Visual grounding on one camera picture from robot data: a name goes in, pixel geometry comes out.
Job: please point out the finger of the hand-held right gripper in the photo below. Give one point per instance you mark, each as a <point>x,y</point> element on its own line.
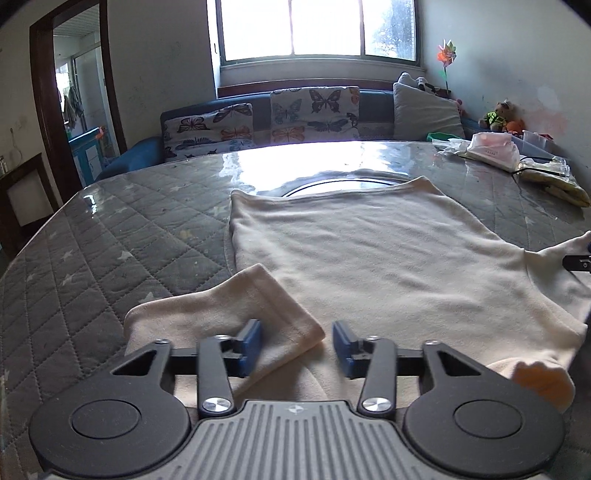
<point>579,263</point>

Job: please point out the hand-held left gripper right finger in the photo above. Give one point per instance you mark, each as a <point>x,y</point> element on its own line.
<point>342,344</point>

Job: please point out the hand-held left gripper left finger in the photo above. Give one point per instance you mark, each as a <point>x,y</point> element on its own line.
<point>251,341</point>

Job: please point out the cream shirt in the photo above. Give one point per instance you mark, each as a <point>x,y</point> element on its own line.
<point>369,240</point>

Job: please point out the hanging clothes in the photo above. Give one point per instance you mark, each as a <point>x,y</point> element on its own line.
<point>73,108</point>

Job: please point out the pale yellow pouch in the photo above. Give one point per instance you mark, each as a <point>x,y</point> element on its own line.
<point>568,189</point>

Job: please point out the clear plastic box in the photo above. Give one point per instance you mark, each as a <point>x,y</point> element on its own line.
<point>538,143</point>

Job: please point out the pink and white bag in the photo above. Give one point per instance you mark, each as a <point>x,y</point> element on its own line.
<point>491,150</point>

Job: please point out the orange plush toy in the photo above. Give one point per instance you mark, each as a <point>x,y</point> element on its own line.
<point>516,125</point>

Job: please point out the teddy bear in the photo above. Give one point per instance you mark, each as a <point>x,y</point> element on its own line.
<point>498,115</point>

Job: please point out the clear plastic bag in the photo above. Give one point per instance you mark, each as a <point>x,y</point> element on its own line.
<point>455,146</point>

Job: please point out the grey quilted star table cover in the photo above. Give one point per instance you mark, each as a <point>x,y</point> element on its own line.
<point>115,221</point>

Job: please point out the green plastic item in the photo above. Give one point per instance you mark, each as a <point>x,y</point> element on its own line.
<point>443,135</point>

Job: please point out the butterfly print cushion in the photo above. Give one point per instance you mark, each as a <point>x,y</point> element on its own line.
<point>207,131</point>
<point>314,115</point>

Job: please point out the grey cushion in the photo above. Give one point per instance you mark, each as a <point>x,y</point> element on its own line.
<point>425,113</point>

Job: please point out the blue sofa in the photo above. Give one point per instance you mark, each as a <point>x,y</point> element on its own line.
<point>134,157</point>

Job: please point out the blue cabinet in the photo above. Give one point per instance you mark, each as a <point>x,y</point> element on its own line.
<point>87,157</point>

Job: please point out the orange pinwheel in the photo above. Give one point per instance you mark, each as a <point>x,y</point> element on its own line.
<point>445,53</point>

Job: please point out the dark wooden cabinet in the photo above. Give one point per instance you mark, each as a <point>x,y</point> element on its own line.
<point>23,175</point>

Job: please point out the window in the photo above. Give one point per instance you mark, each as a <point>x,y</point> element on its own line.
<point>323,27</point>

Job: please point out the dark wooden door frame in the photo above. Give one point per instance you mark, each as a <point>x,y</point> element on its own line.
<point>44,115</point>

